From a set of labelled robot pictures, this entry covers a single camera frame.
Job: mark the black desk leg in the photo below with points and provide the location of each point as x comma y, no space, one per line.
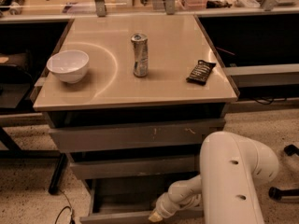
57,175

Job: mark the grey middle drawer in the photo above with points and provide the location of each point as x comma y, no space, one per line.
135,167

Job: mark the grey drawer cabinet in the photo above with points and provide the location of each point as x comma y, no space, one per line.
111,94

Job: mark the grey metal shelf post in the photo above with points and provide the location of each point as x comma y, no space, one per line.
100,7

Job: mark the grey bottom drawer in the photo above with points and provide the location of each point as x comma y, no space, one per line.
127,200

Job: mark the grey drawer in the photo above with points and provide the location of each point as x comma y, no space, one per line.
134,135
135,167
127,200

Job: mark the silver drink can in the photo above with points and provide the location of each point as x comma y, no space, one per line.
140,47

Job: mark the grey top drawer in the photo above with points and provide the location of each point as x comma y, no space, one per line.
134,135

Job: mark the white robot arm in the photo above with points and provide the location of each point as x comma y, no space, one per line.
231,167

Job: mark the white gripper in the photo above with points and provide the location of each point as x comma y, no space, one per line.
163,205

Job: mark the white ceramic bowl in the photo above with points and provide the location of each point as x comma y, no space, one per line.
69,66

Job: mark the black snack bar packet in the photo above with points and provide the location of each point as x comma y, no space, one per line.
201,72

